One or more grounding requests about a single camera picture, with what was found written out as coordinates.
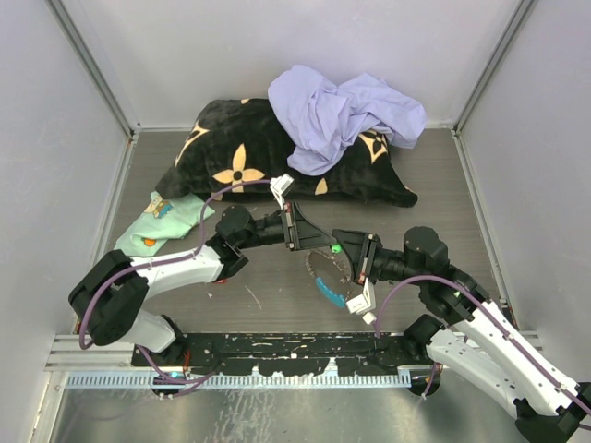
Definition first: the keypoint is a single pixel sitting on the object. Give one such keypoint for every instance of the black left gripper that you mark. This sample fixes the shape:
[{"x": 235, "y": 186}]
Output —
[{"x": 298, "y": 232}]

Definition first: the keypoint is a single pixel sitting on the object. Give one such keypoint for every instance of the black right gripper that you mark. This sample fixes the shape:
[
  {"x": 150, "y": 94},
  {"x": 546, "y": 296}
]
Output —
[{"x": 360, "y": 247}]

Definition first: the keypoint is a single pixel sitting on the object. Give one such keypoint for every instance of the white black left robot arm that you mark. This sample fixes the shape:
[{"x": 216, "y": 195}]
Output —
[{"x": 108, "y": 300}]

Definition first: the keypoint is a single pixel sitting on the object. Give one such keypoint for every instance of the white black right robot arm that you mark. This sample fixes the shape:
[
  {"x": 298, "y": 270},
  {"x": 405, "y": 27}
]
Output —
[{"x": 467, "y": 331}]

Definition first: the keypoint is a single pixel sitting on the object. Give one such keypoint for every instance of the black floral pillow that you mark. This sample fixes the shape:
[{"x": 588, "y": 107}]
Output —
[{"x": 240, "y": 144}]

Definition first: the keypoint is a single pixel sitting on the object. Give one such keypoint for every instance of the lavender crumpled cloth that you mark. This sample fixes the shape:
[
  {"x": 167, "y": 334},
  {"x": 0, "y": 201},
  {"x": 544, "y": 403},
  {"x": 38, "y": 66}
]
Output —
[{"x": 324, "y": 119}]

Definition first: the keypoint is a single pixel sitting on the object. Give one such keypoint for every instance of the mint green cartoon cloth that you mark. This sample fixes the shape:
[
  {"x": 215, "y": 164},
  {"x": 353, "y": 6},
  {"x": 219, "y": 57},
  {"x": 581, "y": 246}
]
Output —
[{"x": 163, "y": 220}]

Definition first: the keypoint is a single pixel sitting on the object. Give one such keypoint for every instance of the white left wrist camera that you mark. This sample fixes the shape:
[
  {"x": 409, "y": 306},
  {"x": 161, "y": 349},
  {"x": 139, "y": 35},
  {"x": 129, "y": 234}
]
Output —
[{"x": 280, "y": 186}]

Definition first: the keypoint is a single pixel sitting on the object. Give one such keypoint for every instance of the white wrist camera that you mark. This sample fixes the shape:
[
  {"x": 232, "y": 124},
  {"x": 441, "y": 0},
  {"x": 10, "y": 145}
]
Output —
[
  {"x": 364, "y": 304},
  {"x": 280, "y": 186}
]

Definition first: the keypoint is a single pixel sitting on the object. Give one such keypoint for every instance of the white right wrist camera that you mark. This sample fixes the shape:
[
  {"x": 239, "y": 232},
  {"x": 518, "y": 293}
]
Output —
[{"x": 364, "y": 304}]

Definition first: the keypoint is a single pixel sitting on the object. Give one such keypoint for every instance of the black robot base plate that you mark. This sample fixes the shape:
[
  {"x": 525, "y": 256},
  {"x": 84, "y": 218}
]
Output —
[{"x": 298, "y": 354}]

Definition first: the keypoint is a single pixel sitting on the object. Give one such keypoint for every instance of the slotted grey cable duct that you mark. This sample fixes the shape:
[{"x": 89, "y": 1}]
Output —
[{"x": 148, "y": 379}]

